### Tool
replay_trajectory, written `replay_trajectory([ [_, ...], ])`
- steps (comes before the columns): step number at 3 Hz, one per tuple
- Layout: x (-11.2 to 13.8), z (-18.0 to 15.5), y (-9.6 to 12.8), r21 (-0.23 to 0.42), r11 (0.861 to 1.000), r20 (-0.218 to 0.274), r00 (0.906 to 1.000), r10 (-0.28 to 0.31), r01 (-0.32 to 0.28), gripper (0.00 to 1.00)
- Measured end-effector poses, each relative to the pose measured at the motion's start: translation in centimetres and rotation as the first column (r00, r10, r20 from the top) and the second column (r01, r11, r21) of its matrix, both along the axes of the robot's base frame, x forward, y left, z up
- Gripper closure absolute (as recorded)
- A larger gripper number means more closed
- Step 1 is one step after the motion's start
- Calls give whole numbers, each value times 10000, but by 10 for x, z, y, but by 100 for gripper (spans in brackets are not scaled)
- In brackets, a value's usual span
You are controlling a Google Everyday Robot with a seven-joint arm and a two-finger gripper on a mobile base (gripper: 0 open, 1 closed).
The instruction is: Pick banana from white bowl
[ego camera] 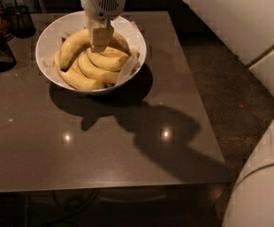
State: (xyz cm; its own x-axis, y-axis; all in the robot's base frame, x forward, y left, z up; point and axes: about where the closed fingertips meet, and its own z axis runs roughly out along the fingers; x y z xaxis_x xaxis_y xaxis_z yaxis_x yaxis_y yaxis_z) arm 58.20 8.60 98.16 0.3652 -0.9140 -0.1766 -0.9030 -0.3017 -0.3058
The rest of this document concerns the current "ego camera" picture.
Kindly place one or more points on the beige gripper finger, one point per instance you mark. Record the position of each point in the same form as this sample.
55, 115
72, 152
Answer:
100, 34

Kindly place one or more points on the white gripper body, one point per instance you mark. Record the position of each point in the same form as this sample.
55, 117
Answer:
101, 3

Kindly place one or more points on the large top yellow banana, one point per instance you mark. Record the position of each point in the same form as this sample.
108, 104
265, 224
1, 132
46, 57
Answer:
80, 41

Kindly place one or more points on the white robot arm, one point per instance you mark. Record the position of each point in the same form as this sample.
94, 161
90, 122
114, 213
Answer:
237, 34

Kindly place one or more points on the middle yellow banana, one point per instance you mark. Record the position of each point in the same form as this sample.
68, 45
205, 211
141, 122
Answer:
110, 59

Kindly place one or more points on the lower right yellow banana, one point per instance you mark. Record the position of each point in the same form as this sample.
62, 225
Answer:
93, 72

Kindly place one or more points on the left yellow banana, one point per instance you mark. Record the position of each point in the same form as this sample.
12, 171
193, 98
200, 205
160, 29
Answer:
75, 78

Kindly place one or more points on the white bowl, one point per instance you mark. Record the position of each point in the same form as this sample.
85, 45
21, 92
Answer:
52, 38

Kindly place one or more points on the black mesh pen cup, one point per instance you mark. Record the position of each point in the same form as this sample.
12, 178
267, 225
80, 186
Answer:
21, 22

